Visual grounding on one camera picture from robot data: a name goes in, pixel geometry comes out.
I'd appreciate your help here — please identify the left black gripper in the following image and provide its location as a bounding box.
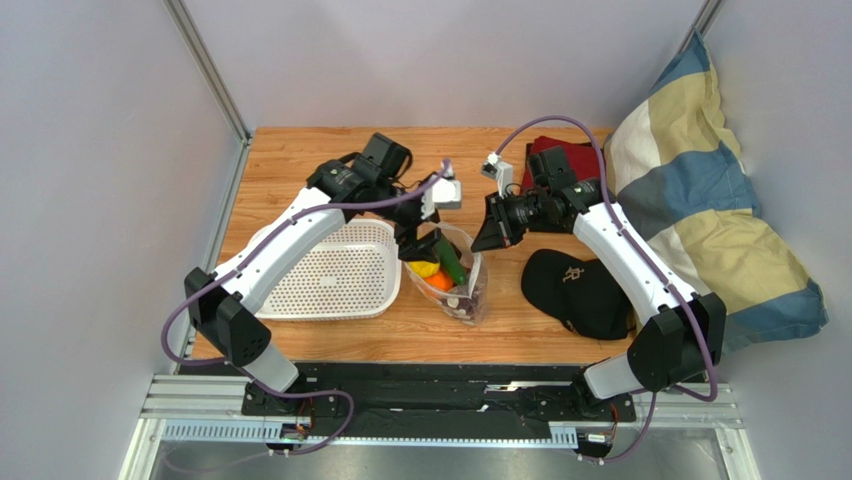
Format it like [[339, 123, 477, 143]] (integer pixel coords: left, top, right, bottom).
[[370, 180, 441, 263]]

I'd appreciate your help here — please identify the yellow lemon toy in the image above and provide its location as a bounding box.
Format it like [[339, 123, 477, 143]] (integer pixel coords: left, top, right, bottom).
[[408, 261, 441, 279]]

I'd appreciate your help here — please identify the green cucumber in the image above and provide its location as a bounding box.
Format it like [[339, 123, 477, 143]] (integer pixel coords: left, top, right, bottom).
[[435, 236, 468, 286]]

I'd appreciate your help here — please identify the orange fruit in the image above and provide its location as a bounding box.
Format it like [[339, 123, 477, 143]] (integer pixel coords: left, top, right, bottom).
[[424, 269, 456, 292]]

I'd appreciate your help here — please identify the clear zip top bag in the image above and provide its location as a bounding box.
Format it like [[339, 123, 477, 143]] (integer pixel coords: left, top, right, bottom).
[[403, 222, 488, 325]]

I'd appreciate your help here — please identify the red grape bunch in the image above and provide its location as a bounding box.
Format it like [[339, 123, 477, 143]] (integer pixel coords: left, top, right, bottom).
[[442, 294, 484, 323]]

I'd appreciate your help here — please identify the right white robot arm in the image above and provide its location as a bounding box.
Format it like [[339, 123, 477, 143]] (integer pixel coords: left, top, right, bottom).
[[472, 147, 727, 404]]

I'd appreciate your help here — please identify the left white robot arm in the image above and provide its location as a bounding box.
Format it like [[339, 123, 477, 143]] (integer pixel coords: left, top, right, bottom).
[[177, 133, 459, 393]]

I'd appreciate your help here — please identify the white perforated plastic basket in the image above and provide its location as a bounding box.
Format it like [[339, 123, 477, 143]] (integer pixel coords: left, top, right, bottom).
[[256, 219, 402, 321]]

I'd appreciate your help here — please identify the black baseball cap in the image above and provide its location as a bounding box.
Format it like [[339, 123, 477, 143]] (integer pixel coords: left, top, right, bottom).
[[520, 249, 631, 341]]

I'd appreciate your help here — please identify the folded red cloth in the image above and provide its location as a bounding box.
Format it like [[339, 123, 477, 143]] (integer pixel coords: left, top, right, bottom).
[[521, 144, 600, 190]]

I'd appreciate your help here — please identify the blue yellow checked pillow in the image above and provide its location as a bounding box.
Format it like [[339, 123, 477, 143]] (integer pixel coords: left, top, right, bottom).
[[604, 33, 829, 353]]

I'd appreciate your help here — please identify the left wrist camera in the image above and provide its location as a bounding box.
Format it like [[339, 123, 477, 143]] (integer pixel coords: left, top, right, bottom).
[[422, 178, 463, 216]]

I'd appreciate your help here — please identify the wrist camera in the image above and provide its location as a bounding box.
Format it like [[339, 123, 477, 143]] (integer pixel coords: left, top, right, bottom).
[[422, 178, 463, 216], [480, 152, 514, 198]]

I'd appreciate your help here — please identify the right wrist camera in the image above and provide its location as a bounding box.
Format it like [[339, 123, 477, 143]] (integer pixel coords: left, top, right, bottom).
[[480, 152, 514, 198]]

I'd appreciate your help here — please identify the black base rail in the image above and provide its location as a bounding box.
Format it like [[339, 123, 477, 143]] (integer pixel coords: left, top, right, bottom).
[[241, 362, 637, 440]]

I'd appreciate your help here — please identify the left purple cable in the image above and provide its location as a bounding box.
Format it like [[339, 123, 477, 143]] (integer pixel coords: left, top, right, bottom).
[[159, 156, 455, 458]]

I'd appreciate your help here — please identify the purple cable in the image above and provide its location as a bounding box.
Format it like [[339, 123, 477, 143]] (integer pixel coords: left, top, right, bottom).
[[159, 156, 455, 458], [492, 115, 721, 465]]

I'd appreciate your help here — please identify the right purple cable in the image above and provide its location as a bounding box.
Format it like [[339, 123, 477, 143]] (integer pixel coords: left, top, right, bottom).
[[492, 115, 721, 465]]

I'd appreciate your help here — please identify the aluminium frame post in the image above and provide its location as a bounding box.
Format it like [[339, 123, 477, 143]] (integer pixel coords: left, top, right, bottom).
[[163, 0, 253, 145]]

